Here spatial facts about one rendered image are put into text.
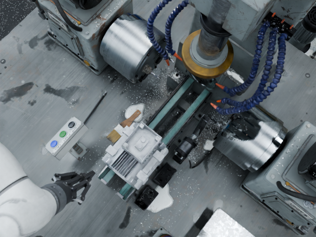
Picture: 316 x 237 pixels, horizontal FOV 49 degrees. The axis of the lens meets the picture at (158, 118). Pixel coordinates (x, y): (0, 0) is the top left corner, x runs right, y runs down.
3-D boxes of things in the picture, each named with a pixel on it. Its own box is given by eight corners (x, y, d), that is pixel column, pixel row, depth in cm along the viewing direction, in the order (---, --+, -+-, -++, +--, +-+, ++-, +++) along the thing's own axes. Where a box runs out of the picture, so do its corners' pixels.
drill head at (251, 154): (225, 97, 159) (239, 75, 135) (298, 153, 153) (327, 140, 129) (192, 138, 153) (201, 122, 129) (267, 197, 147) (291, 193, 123)
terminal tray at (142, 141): (140, 125, 138) (140, 120, 131) (161, 142, 136) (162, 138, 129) (121, 148, 135) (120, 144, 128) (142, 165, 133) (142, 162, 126)
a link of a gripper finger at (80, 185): (69, 186, 106) (72, 190, 106) (87, 177, 117) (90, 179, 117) (62, 196, 107) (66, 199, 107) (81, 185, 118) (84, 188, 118)
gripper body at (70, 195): (71, 197, 100) (86, 187, 109) (50, 178, 101) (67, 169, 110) (58, 215, 102) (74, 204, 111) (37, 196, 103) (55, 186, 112)
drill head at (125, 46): (115, 15, 169) (111, -19, 145) (174, 59, 164) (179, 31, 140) (81, 50, 163) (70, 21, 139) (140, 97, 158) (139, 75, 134)
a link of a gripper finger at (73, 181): (60, 194, 107) (57, 191, 108) (78, 182, 118) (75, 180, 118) (67, 185, 106) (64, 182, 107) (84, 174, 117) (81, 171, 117)
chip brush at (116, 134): (136, 107, 168) (136, 107, 168) (143, 114, 168) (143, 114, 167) (106, 137, 164) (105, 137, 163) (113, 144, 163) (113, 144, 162)
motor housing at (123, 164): (133, 129, 153) (132, 116, 135) (167, 155, 150) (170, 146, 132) (104, 163, 148) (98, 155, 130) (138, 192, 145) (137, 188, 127)
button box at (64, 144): (79, 121, 144) (72, 114, 140) (89, 129, 140) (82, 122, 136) (50, 153, 140) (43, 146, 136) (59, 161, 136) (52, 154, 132)
